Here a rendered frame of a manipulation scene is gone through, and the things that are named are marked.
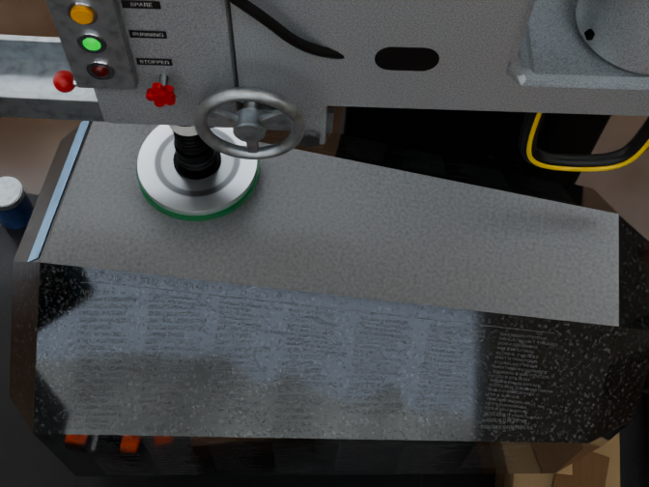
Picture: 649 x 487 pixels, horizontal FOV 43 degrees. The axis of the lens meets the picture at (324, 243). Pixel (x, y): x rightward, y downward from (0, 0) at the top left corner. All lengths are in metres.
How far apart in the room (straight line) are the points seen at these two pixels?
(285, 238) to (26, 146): 1.39
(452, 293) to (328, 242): 0.23
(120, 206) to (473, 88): 0.69
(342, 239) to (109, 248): 0.41
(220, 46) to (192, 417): 0.73
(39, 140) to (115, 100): 1.52
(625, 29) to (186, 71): 0.57
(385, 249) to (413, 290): 0.09
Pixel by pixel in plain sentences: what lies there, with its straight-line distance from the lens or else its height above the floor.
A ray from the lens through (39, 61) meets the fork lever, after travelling 1.43.
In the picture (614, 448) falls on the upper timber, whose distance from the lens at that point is 2.05.
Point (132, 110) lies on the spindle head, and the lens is 1.22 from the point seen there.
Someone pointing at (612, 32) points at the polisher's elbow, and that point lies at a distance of 1.18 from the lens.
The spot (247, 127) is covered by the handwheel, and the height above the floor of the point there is 1.21.
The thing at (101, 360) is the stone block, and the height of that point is 0.70.
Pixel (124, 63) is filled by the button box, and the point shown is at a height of 1.28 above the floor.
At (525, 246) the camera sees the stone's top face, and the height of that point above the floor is 0.82.
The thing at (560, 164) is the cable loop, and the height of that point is 0.92.
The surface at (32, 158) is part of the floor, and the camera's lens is 2.69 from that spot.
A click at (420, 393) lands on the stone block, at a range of 1.50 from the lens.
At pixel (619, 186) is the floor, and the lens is 2.68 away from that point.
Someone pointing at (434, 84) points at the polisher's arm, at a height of 1.23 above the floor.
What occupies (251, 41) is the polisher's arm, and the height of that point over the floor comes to 1.30.
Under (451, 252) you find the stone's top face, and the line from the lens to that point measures 1.48.
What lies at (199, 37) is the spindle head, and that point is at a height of 1.32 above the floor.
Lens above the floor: 2.11
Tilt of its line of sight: 61 degrees down
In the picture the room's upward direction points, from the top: 3 degrees clockwise
